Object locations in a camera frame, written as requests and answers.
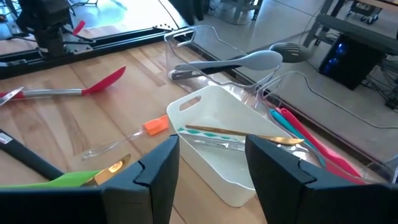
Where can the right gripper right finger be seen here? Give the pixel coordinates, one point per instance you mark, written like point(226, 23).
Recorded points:
point(326, 205)

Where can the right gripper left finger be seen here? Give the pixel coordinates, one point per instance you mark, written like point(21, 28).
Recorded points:
point(77, 205)

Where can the lime green spatula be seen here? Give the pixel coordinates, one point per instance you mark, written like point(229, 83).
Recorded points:
point(62, 181)

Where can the black ladle spoon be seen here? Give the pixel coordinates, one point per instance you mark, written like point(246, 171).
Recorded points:
point(31, 158)

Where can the pink silicone spatula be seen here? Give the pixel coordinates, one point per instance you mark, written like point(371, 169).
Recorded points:
point(311, 137)

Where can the gold spoon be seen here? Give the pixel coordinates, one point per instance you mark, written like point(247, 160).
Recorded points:
point(236, 133)

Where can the clear plastic utensil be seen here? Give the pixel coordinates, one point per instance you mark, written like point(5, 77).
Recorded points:
point(214, 143)

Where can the grey serving spoon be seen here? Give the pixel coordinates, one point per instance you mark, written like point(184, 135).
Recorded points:
point(248, 60)

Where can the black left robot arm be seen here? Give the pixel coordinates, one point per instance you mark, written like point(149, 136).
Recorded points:
point(46, 25)

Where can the clear plastic bin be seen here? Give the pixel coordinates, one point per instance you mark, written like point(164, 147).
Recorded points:
point(217, 40)
point(342, 130)

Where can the white plastic bin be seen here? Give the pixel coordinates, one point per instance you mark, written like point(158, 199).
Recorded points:
point(224, 105)

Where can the black computer tower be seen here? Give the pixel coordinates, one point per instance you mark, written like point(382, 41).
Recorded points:
point(351, 62)

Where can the red tag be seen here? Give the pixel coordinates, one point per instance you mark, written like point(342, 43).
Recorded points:
point(78, 27)

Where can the grey metal bench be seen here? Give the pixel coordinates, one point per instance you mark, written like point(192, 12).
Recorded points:
point(348, 25)

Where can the grey chair legs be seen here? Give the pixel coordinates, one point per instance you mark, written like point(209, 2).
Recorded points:
point(236, 9)

